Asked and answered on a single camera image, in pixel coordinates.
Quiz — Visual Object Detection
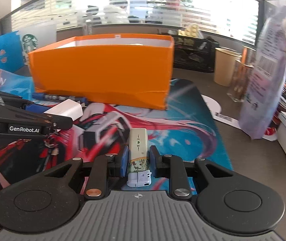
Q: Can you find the white patterned lighter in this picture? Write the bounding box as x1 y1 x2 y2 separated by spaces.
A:
127 128 152 188

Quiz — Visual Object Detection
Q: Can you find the blue black marker pen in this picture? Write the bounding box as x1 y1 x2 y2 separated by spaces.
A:
32 93 88 104

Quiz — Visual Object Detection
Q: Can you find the white charger cube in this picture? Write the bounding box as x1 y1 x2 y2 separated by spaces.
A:
44 99 83 121

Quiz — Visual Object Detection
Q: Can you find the AGON colourful desk mat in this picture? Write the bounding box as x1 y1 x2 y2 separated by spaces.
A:
0 68 231 190

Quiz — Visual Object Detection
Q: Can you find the blue paper gift bag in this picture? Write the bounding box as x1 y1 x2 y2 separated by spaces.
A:
0 32 24 73

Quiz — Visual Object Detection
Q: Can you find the Starbucks translucent plastic cup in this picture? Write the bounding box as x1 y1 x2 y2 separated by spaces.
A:
17 22 57 65

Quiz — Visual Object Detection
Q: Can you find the orange cardboard box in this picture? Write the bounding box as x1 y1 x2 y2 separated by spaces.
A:
28 33 174 110

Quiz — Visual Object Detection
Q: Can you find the gold perfume bottle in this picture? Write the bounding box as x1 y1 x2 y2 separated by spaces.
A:
227 46 256 102

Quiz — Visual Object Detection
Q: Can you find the purple plastic pouch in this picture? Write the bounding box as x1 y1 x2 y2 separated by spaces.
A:
239 6 286 140

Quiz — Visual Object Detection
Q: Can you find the black mesh desk organizer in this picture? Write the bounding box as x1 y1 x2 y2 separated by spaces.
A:
172 35 220 73

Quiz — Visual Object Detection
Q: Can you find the brown paper cup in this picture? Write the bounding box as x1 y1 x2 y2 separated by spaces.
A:
214 48 241 87

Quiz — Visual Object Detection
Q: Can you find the tall dark product box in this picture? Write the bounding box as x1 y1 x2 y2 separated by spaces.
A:
83 19 92 35

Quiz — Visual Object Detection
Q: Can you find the yellow building brick plate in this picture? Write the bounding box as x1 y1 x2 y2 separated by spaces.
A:
178 23 203 39

